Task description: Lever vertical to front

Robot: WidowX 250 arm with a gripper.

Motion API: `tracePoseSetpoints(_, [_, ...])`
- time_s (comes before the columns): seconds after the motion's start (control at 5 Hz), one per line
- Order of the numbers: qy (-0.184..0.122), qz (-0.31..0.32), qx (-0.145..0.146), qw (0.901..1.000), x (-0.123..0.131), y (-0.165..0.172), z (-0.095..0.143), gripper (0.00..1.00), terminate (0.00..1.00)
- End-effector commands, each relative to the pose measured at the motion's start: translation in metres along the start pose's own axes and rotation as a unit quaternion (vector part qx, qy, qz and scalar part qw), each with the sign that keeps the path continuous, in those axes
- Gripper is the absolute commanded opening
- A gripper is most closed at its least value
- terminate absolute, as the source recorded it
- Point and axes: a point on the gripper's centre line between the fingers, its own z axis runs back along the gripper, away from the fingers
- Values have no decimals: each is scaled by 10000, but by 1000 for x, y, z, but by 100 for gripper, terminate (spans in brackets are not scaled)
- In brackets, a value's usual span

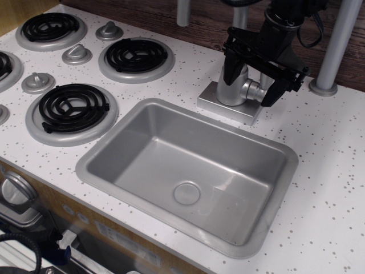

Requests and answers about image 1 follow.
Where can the front stove burner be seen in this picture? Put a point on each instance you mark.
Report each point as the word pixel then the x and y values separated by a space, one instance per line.
pixel 71 115

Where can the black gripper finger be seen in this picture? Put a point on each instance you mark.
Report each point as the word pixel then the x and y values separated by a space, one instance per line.
pixel 275 91
pixel 233 65

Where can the round grey sink drain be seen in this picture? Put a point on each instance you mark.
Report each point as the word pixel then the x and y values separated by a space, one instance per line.
pixel 186 193

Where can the grey rectangular sink basin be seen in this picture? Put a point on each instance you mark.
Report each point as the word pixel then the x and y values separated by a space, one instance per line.
pixel 242 177

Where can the grey right support pole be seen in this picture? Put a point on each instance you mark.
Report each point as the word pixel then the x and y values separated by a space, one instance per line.
pixel 324 84

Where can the grey left support pole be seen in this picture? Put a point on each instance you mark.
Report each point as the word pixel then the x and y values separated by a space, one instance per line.
pixel 183 13

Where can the middle right stove burner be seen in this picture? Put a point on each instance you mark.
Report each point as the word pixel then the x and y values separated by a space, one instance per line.
pixel 136 60

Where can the grey stove knob front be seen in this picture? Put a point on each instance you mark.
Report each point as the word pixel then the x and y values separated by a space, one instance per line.
pixel 38 83

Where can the grey stove knob left edge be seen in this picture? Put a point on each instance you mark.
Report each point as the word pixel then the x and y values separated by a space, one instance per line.
pixel 4 114

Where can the oven door window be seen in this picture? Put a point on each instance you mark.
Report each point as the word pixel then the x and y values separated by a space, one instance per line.
pixel 97 256

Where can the silver faucet body with base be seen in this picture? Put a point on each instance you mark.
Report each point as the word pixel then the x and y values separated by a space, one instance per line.
pixel 239 101

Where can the back left stove burner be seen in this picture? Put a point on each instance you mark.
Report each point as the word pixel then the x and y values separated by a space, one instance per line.
pixel 50 32

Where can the grey stove knob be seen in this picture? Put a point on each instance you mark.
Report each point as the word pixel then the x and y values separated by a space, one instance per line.
pixel 77 55
pixel 109 32
pixel 38 83

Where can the silver oven dial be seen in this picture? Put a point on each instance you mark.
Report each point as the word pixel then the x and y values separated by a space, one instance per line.
pixel 17 193

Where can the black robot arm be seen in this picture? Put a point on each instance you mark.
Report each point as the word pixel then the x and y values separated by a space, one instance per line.
pixel 288 7

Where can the silver faucet lever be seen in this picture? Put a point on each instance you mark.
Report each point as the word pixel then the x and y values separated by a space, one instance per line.
pixel 264 85

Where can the grey stove knob back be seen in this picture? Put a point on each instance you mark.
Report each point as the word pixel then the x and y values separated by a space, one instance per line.
pixel 109 32

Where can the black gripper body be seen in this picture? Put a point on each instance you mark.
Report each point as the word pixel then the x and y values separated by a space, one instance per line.
pixel 269 50

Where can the left edge stove burner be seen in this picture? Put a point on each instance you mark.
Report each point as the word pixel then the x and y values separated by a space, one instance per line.
pixel 11 70

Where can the grey support pole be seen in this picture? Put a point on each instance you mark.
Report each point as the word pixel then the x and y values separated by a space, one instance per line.
pixel 324 84
pixel 183 13

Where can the grey stove knob middle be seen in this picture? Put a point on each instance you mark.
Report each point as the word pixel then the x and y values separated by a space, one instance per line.
pixel 77 55

